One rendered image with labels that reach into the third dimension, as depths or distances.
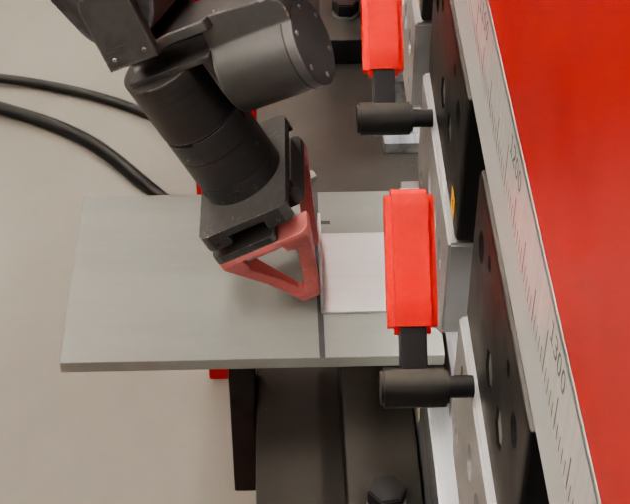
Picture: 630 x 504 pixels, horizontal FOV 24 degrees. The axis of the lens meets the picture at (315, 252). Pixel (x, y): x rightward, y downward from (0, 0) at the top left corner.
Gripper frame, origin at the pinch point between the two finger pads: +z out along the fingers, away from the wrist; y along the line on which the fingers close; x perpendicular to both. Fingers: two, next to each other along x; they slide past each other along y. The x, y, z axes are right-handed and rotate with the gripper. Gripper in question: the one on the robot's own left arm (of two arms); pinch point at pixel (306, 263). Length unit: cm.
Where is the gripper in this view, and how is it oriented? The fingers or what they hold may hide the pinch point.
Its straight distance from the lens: 104.0
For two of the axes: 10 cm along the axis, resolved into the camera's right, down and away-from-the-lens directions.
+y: -0.2, -6.6, 7.5
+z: 4.7, 6.6, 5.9
